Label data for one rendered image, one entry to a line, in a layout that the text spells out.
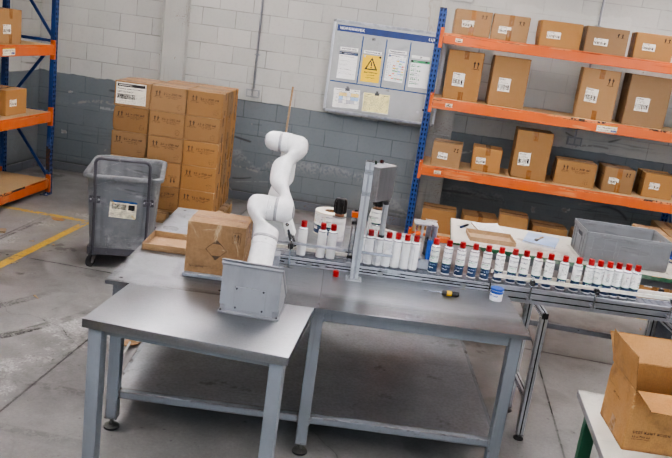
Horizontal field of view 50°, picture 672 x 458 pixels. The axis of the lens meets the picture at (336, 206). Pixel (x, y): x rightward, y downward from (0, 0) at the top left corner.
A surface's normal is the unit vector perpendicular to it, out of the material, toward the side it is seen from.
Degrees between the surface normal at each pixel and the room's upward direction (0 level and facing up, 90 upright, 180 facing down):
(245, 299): 90
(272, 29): 90
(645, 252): 90
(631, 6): 90
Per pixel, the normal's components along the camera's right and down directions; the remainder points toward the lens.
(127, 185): 0.17, 0.32
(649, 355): 0.07, -0.61
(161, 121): -0.07, 0.23
